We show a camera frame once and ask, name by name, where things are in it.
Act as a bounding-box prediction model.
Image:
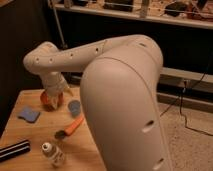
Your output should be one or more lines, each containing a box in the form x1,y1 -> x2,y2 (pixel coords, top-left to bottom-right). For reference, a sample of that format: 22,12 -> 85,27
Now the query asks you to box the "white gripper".
41,72 -> 74,109

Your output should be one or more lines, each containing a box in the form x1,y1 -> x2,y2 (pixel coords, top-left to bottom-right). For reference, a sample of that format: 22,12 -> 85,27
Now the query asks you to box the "metal pole stand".
50,0 -> 68,50

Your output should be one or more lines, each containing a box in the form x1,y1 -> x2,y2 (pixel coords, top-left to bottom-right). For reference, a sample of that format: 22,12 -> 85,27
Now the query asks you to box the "black cable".
159,59 -> 213,137

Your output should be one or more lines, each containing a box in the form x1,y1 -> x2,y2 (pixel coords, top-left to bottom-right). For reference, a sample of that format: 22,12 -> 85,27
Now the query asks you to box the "grey baseboard rail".
158,67 -> 213,113

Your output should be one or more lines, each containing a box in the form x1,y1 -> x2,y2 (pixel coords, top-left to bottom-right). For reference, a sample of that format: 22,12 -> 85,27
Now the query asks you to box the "orange toy carrot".
54,115 -> 84,140

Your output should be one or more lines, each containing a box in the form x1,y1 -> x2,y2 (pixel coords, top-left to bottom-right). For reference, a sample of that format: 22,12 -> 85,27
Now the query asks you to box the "blue sponge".
18,106 -> 40,123

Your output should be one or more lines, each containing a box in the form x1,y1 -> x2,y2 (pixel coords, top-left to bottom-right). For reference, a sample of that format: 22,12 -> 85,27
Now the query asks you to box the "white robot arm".
23,35 -> 173,171

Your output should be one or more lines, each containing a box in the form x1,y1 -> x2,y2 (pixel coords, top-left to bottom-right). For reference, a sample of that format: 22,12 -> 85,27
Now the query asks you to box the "red bowl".
40,91 -> 63,110

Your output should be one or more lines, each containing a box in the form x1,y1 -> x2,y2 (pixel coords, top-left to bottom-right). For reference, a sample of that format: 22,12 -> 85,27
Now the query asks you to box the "white shelf ledge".
55,4 -> 213,30

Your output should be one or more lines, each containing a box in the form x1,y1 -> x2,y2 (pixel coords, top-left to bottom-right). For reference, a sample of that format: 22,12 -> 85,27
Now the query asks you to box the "blue cup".
68,100 -> 81,117

